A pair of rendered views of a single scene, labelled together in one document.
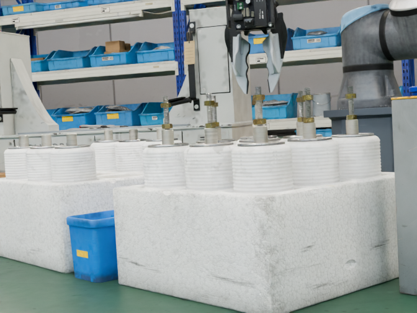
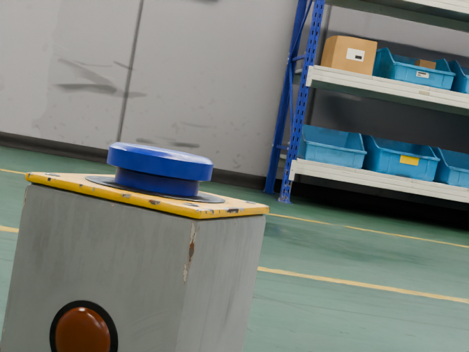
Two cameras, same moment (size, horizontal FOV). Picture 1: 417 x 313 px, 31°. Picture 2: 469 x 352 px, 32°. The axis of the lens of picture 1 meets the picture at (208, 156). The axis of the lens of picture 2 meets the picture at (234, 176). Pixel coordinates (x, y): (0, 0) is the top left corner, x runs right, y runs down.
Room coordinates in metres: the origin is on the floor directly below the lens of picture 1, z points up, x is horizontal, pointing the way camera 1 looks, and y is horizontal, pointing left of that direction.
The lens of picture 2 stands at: (1.47, -0.46, 0.34)
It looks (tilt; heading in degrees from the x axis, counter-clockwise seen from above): 3 degrees down; 153
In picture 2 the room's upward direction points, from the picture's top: 10 degrees clockwise
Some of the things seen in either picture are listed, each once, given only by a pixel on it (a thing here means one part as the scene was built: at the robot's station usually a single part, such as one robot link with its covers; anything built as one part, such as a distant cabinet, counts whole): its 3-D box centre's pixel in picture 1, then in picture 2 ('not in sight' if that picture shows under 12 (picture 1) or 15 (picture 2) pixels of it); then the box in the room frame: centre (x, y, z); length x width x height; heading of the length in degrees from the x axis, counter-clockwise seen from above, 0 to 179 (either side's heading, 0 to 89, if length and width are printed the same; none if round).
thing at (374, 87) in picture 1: (368, 86); not in sight; (1.73, -0.38, 0.35); 0.15 x 0.15 x 0.10
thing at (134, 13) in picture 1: (77, 20); not in sight; (6.54, 1.08, 1.21); 1.26 x 0.05 x 0.05; 70
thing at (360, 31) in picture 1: (369, 36); not in sight; (1.73, -0.39, 0.47); 0.13 x 0.12 x 0.14; 50
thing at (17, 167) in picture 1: (26, 185); not in sight; (1.77, 0.44, 0.16); 0.10 x 0.10 x 0.18
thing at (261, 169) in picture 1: (264, 201); not in sight; (1.18, -0.08, 0.16); 0.10 x 0.10 x 0.18
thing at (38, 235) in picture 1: (96, 212); not in sight; (1.76, 0.27, 0.09); 0.39 x 0.39 x 0.18; 39
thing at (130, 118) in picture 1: (125, 115); not in sight; (6.69, 0.73, 0.36); 0.50 x 0.38 x 0.21; 161
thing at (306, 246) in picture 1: (264, 229); not in sight; (1.34, -0.09, 0.09); 0.39 x 0.39 x 0.18; 42
